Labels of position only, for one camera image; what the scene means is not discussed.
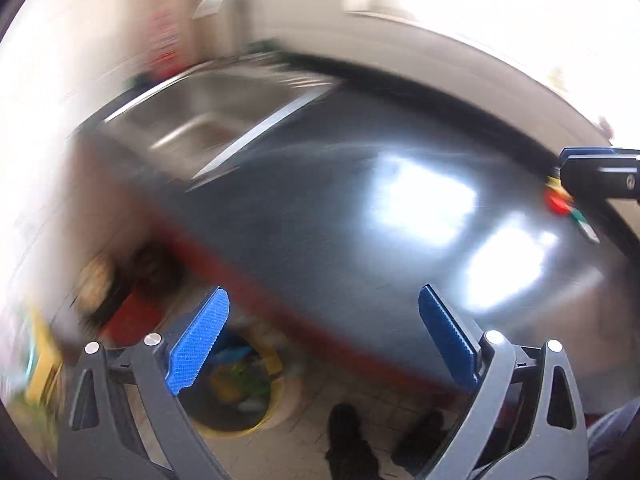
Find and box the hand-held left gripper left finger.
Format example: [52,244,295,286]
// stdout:
[57,287,231,480]

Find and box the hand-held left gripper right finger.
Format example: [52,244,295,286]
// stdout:
[418,285,588,480]

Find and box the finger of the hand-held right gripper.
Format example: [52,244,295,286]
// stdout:
[557,146,640,202]

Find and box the yellow rimmed trash bin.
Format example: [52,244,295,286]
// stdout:
[172,327,298,436]

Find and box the black shoe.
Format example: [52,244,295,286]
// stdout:
[390,410,446,466]
[325,404,383,480]

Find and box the yellow plastic object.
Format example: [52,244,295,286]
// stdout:
[25,310,66,401]

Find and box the grey blue trouser leg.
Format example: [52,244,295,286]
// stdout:
[585,400,640,480]

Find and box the stainless steel sink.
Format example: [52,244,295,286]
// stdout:
[102,60,346,181]

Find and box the red patterned bottle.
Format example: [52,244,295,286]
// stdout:
[147,7,181,68]

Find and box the chrome faucet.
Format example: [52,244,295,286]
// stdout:
[192,0,241,18]

